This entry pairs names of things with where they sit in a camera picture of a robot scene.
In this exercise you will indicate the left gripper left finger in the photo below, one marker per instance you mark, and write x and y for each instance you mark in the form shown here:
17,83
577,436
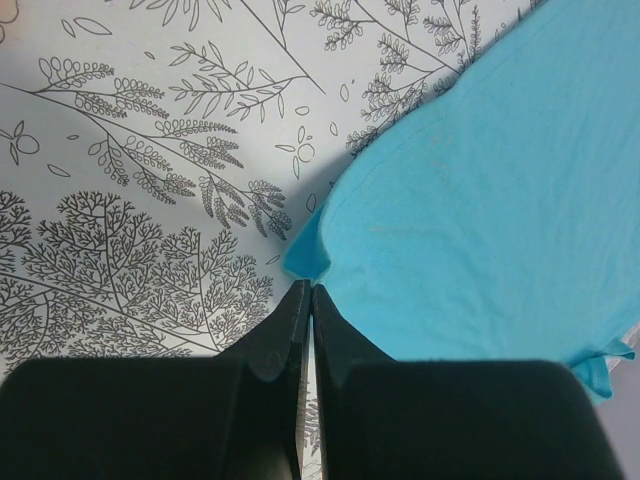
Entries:
236,415

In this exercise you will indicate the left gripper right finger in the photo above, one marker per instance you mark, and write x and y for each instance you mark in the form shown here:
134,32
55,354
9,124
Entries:
386,419

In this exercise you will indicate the turquoise t shirt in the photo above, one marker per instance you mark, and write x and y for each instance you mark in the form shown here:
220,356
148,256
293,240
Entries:
501,219

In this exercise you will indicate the floral table mat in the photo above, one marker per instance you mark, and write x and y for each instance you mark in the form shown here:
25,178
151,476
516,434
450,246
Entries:
158,158

